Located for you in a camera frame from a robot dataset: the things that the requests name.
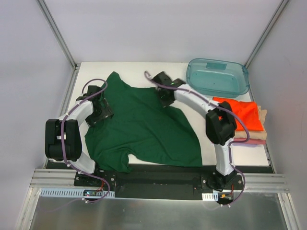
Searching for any green t shirt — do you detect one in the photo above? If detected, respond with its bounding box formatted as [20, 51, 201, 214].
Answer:
[85, 72, 202, 173]

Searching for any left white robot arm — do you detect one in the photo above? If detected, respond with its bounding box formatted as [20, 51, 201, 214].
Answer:
[45, 84, 114, 186]

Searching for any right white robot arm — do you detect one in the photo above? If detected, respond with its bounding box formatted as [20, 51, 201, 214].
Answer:
[145, 71, 237, 192]

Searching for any teal plastic bin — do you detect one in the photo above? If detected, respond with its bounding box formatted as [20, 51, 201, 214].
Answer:
[186, 58, 250, 98]

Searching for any orange folded t shirt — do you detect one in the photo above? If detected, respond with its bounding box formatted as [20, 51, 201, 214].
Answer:
[213, 97, 264, 132]

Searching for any pink folded t shirt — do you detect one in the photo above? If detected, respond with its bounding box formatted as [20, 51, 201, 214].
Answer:
[234, 138, 266, 145]

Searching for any beige folded t shirt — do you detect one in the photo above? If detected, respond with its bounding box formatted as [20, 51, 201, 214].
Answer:
[235, 105, 267, 140]

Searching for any front aluminium rail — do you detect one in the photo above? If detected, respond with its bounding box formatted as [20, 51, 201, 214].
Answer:
[30, 169, 290, 193]

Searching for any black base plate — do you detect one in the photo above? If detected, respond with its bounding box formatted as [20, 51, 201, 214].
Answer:
[45, 161, 275, 201]

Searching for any left white cable duct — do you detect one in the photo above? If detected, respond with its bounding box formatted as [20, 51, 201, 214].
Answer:
[40, 188, 115, 199]

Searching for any white cable duct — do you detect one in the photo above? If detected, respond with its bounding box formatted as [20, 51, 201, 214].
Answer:
[201, 192, 219, 202]
[40, 188, 115, 199]

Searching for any right white cable duct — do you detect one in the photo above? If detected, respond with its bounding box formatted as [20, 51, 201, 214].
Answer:
[201, 192, 219, 202]

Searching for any left aluminium side rail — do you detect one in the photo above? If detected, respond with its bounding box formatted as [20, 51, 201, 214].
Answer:
[16, 63, 81, 230]

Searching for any left aluminium frame post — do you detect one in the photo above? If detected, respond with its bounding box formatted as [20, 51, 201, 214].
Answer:
[36, 0, 78, 70]

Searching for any aluminium frame post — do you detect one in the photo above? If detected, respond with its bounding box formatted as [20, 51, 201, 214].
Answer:
[244, 0, 291, 69]
[36, 0, 78, 70]

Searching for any right aluminium frame post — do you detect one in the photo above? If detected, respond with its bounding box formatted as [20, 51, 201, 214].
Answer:
[244, 0, 291, 69]

